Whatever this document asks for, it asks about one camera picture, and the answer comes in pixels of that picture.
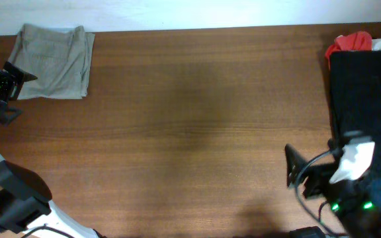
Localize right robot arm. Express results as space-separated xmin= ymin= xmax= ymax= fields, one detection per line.
xmin=284 ymin=142 xmax=381 ymax=237

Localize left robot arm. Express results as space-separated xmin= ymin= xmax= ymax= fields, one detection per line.
xmin=0 ymin=62 xmax=103 ymax=238

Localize red garment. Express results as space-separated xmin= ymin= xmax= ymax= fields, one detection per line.
xmin=325 ymin=31 xmax=372 ymax=66

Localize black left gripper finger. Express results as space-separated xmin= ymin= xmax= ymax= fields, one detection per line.
xmin=0 ymin=108 xmax=22 ymax=125
xmin=3 ymin=61 xmax=37 ymax=100

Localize black folded garment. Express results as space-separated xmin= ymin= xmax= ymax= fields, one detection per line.
xmin=329 ymin=51 xmax=381 ymax=209

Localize khaki shorts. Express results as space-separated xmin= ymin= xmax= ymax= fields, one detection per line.
xmin=8 ymin=24 xmax=95 ymax=100

